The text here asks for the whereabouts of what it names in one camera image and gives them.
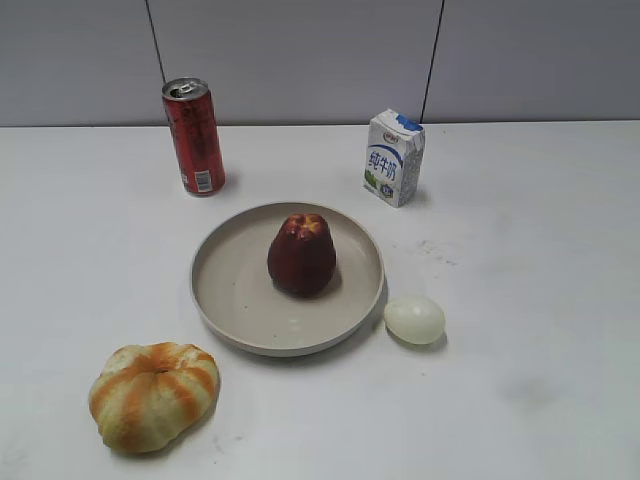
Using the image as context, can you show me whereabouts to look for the dark red apple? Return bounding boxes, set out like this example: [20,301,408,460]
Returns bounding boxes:
[267,213,337,297]

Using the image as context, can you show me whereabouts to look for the orange striped pumpkin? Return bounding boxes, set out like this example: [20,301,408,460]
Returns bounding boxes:
[88,342,221,454]

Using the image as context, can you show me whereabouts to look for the red soda can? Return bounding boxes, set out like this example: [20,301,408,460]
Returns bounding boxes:
[162,77,226,196]

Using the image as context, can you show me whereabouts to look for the beige round plate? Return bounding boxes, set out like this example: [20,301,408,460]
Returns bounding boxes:
[190,202,386,357]

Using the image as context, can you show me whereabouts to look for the white egg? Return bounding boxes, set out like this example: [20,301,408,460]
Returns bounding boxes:
[383,296,446,345]

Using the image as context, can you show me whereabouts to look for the white blue milk carton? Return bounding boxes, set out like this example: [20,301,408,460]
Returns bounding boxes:
[363,109,426,208]

